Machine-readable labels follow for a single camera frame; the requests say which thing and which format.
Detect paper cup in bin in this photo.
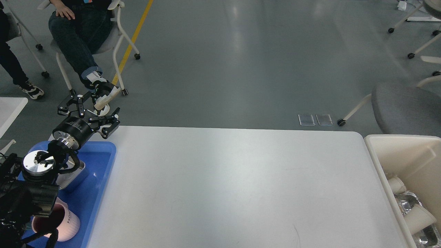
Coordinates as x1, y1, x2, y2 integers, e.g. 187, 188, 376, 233
387, 175, 407, 194

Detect pink plastic mug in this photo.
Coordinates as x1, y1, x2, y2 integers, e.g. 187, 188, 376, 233
31, 198, 80, 242

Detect seated person in black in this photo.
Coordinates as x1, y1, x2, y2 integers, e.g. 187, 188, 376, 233
49, 0, 120, 116

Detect blue plastic tray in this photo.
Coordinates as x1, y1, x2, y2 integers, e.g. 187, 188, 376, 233
17, 141, 117, 248

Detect clear floor plate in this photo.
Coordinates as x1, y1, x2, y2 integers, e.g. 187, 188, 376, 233
316, 114, 333, 126
298, 114, 316, 126

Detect grey office chair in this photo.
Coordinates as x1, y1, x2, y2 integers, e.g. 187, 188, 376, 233
337, 76, 441, 137

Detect white plastic bin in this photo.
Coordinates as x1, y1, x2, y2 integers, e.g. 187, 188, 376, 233
365, 135, 441, 248

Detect stainless steel tray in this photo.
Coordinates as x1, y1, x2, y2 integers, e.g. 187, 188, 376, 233
56, 160, 88, 193

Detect aluminium foil tray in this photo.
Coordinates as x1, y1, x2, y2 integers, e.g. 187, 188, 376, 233
394, 191, 440, 248

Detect white chair legs background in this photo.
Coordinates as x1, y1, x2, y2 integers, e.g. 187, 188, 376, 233
388, 0, 441, 77

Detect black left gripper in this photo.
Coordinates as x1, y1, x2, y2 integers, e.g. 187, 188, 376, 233
52, 95, 120, 150

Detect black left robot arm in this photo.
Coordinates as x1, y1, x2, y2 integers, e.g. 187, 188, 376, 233
1, 94, 120, 248

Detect white side table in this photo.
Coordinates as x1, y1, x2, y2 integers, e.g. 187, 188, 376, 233
0, 97, 28, 138

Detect clear floor plate left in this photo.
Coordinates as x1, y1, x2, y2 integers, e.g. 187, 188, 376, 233
298, 114, 316, 126

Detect white paper cup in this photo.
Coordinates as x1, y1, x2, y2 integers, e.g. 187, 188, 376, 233
404, 205, 437, 235

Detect clear floor plate right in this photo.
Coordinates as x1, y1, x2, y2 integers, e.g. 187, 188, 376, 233
316, 114, 333, 126

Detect grey white rolling chair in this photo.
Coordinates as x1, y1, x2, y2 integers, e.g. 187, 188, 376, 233
50, 0, 141, 96

